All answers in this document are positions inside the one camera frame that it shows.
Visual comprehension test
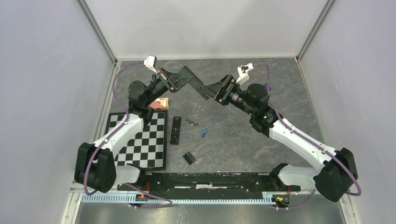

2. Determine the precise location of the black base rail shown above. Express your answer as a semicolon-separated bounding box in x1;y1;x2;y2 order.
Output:
134;172;301;200

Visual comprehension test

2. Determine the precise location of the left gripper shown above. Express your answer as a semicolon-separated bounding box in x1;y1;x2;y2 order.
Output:
144;67;193;106

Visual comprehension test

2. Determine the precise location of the black white checkerboard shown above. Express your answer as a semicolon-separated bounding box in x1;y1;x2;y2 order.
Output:
114;110;168;171

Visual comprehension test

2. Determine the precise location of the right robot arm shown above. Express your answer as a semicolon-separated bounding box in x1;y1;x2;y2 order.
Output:
157;65;362;202

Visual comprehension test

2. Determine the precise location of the purple cube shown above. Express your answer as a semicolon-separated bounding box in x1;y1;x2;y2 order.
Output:
264;83;271;93

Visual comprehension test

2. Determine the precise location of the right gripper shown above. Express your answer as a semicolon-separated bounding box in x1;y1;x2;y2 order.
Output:
198;74;255;117

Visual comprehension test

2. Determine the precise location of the black remote with green button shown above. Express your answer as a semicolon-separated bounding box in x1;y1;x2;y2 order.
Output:
170;116;182;145

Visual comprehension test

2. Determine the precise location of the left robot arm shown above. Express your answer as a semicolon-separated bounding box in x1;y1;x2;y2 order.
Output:
74;66;196;196

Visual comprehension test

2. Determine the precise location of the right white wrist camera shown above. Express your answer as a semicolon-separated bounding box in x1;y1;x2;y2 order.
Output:
236;63;254;85

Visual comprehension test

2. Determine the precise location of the black battery cover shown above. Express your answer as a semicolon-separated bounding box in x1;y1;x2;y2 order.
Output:
182;152;196;165

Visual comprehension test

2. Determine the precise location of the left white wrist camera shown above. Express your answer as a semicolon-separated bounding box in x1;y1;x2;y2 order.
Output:
143;55;158;74

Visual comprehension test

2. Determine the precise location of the red beige small box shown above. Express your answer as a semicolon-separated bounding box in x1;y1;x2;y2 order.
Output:
149;98;169;110

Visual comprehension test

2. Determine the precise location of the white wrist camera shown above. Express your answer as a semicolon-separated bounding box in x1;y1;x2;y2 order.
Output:
143;55;158;74
236;63;254;85

